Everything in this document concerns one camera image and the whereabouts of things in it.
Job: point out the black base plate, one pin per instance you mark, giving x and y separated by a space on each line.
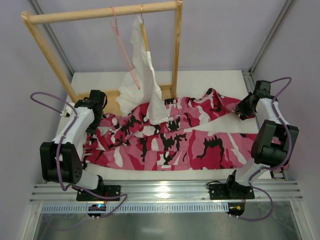
112 192
221 191

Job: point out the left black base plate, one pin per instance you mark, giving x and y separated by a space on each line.
112 192

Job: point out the wooden hanger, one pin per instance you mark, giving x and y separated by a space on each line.
143 30

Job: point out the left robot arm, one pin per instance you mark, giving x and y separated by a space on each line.
60 161

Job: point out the aluminium mounting rail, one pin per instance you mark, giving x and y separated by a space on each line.
171 191

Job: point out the pink wire hanger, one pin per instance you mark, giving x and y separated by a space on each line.
114 26

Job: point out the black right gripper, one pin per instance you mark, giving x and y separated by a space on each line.
244 108

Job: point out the slotted cable duct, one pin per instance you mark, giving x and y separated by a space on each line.
135 208

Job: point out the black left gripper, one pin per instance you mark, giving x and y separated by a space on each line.
92 127

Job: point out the white t-shirt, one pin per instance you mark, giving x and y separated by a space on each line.
150 92

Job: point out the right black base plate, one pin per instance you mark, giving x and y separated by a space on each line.
221 191

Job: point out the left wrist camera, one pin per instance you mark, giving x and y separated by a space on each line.
67 110

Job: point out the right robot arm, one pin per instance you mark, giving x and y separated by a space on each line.
273 145

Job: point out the pink camouflage trousers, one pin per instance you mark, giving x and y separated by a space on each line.
131 142

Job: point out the wooden clothes rack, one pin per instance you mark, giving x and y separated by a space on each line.
31 21

